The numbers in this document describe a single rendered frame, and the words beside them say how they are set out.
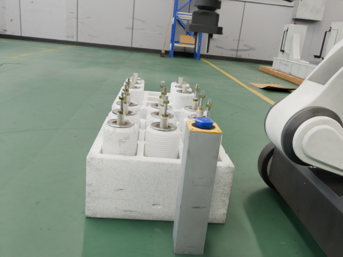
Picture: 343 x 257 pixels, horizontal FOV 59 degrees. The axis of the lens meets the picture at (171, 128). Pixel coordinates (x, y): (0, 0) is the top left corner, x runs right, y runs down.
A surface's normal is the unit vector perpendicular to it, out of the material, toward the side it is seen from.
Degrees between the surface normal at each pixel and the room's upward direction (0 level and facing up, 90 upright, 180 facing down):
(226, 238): 0
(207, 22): 90
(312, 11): 90
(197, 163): 90
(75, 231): 0
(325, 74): 90
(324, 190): 46
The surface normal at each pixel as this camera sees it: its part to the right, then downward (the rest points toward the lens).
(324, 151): 0.05, 0.31
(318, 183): -0.65, -0.72
